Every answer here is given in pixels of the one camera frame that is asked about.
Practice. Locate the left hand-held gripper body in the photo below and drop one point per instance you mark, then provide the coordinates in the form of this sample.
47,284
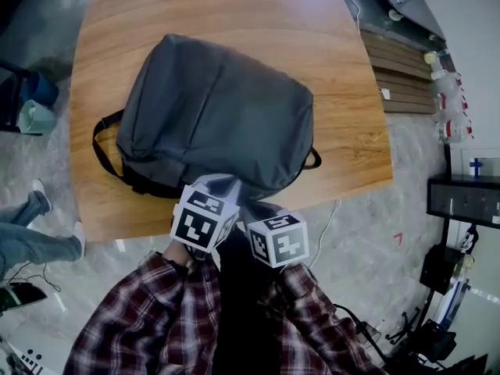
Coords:
195,225

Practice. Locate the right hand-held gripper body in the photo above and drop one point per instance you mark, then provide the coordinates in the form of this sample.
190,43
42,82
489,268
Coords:
285,244

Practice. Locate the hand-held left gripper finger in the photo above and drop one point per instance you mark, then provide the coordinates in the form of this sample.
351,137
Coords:
236,191
207,179

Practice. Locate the dark grey backpack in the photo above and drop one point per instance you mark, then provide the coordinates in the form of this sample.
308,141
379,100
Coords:
218,123

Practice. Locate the person's right forearm plaid sleeve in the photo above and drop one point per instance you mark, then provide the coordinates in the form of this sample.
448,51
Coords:
312,318

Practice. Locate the person's left forearm plaid sleeve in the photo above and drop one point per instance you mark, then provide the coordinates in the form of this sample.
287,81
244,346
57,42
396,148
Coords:
129,315

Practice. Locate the person's body black clothing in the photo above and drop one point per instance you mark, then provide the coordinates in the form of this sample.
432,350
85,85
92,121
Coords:
242,318

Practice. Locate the black mesh wastebasket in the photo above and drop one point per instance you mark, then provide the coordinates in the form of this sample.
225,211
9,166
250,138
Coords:
367,332

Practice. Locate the black box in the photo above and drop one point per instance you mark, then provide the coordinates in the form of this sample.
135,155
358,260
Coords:
439,270

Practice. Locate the white paper tag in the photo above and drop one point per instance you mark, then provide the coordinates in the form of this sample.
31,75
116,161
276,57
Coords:
386,93

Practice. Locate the wooden pallet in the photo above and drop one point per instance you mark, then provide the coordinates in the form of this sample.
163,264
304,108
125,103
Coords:
402,88

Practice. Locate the pale teal bin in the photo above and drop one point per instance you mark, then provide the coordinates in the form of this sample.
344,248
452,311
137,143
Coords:
37,119

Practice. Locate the black equipment bag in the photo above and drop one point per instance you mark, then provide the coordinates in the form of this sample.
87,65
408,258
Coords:
439,340

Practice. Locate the black monitor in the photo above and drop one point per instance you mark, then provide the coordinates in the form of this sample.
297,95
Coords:
465,201

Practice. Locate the blue bin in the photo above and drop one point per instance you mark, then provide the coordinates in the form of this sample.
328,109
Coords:
41,90

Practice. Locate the black chair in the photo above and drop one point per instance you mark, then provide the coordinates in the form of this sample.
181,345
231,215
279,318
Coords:
19,297

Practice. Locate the white box blue mark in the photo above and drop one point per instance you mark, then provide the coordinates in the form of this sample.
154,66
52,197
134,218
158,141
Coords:
476,166

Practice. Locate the white device black dots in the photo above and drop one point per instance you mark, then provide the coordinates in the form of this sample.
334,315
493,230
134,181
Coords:
35,356

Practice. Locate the row of clear plastic bottles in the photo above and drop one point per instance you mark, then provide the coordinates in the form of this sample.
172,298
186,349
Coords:
449,92

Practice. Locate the black desk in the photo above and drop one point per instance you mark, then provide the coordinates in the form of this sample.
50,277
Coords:
13,96

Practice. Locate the grey platform cart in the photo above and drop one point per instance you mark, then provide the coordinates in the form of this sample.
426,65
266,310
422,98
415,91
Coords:
414,10

